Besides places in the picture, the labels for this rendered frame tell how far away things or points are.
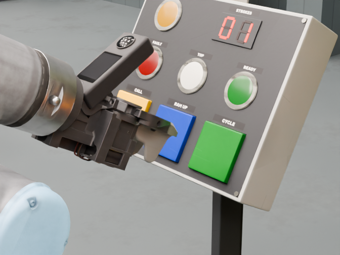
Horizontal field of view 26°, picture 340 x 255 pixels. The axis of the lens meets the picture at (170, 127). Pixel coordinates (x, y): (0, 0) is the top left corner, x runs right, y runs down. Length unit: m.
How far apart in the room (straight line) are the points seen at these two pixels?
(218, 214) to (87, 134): 0.45
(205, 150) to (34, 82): 0.37
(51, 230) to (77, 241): 2.23
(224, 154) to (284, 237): 1.88
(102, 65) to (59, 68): 0.08
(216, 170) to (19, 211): 0.48
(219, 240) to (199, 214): 1.77
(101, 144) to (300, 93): 0.33
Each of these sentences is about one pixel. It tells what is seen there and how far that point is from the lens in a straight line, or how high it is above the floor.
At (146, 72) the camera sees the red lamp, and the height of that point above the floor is 1.08.
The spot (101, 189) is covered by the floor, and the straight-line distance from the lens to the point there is 3.27.
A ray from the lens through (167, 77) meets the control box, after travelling 1.17.
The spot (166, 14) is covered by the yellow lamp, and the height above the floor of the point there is 1.16.
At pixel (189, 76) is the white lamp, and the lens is 1.14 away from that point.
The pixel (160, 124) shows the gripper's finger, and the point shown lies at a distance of 0.91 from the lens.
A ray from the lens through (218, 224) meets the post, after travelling 1.28.
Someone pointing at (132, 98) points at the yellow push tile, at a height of 1.04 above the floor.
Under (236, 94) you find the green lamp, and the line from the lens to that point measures 1.07.
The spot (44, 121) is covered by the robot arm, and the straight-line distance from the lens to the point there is 0.81.
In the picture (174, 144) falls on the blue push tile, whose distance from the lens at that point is 1.12.
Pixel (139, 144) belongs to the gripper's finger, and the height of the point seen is 1.05.
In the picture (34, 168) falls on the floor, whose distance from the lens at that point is 3.53.
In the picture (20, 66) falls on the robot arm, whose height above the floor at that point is 1.21.
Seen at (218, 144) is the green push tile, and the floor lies 1.02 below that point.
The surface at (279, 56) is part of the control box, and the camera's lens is 1.06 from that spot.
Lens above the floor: 1.42
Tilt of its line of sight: 21 degrees down
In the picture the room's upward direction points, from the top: straight up
